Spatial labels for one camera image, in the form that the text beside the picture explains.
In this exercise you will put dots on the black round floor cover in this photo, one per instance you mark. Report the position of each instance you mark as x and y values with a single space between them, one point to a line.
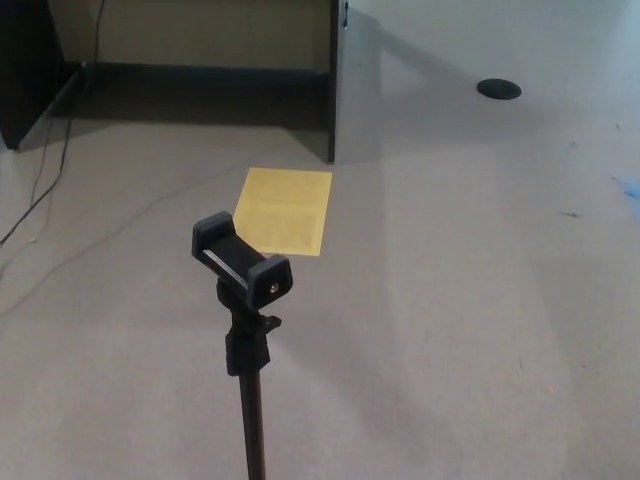
499 88

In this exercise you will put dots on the black tripod with phone holder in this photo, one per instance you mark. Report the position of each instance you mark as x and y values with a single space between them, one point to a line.
250 350

